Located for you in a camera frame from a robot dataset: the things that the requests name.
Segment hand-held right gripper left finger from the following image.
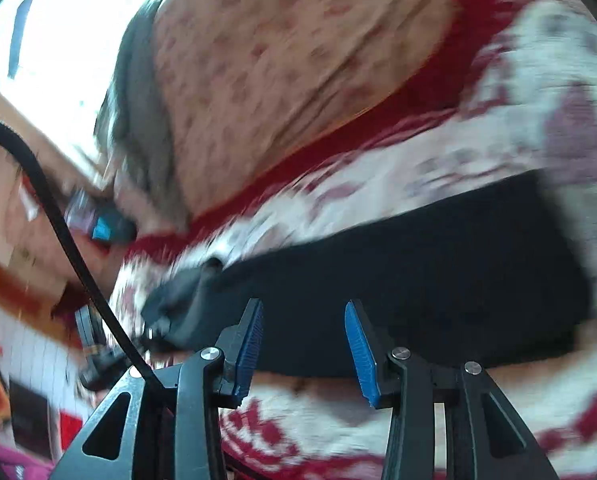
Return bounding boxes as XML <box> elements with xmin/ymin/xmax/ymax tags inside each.
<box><xmin>51</xmin><ymin>297</ymin><xmax>265</xmax><ymax>480</ymax></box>

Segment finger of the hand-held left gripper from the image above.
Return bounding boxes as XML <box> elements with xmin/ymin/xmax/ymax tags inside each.
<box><xmin>137</xmin><ymin>317</ymin><xmax>176</xmax><ymax>353</ymax></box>

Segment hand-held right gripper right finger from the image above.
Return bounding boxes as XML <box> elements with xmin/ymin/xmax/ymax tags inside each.
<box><xmin>345</xmin><ymin>300</ymin><xmax>561</xmax><ymax>480</ymax></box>

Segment black pants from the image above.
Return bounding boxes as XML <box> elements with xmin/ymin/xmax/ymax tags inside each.
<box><xmin>141</xmin><ymin>170</ymin><xmax>595</xmax><ymax>378</ymax></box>

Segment teal bag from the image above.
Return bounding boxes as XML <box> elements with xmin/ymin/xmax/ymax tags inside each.
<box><xmin>91</xmin><ymin>212</ymin><xmax>136</xmax><ymax>247</ymax></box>

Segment pink cloth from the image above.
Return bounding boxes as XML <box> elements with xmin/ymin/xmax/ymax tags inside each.
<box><xmin>0</xmin><ymin>440</ymin><xmax>64</xmax><ymax>480</ymax></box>

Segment grey fleece garment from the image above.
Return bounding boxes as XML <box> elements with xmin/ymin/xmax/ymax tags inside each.
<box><xmin>96</xmin><ymin>10</ymin><xmax>189</xmax><ymax>233</ymax></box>

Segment red white floral blanket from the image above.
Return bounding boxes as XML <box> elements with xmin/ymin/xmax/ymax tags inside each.
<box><xmin>108</xmin><ymin>0</ymin><xmax>597</xmax><ymax>480</ymax></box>

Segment beige floral quilt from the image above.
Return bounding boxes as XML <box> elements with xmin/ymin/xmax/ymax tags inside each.
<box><xmin>153</xmin><ymin>0</ymin><xmax>529</xmax><ymax>221</ymax></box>

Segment black cable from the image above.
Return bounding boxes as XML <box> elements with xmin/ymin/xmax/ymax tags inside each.
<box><xmin>0</xmin><ymin>116</ymin><xmax>164</xmax><ymax>391</ymax></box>

